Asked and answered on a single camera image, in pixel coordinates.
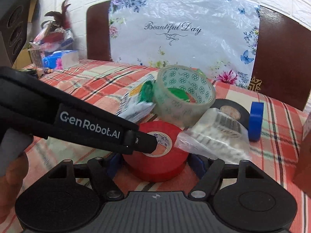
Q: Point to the white yellow cardboard box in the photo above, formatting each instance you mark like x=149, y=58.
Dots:
x=131, y=104

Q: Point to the blue tissue pack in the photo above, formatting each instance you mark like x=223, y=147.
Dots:
x=60, y=59

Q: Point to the clear packing tape roll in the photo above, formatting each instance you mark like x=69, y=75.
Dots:
x=175, y=111

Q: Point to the black tape roll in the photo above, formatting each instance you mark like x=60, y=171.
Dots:
x=243, y=116

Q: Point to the person's left hand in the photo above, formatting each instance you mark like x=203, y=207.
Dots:
x=12, y=187

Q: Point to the clear bag of white pieces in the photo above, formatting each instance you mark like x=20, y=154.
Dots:
x=213, y=140

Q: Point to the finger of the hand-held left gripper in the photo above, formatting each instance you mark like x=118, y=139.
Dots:
x=145, y=143

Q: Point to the red tape roll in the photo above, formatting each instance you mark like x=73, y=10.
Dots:
x=167, y=167

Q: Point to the pile of wrapped packets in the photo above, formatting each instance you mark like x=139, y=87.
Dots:
x=48, y=41

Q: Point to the red plaid blanket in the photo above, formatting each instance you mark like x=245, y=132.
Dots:
x=85, y=77

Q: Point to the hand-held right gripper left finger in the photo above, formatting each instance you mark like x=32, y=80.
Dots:
x=114, y=165

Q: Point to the green transparent plastic box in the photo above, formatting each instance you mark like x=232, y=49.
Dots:
x=179, y=94

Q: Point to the floral plastic sheet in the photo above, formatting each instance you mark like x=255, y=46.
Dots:
x=182, y=51

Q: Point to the dark panel with round holes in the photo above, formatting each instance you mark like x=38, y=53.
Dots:
x=14, y=24

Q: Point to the brown cardboard box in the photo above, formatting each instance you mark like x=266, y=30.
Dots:
x=303, y=160

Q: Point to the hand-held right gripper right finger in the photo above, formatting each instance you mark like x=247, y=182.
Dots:
x=198, y=166

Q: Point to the blue tape roll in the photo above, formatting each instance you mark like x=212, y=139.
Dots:
x=256, y=121

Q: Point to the dark feather duster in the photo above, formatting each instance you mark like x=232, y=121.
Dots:
x=60, y=17

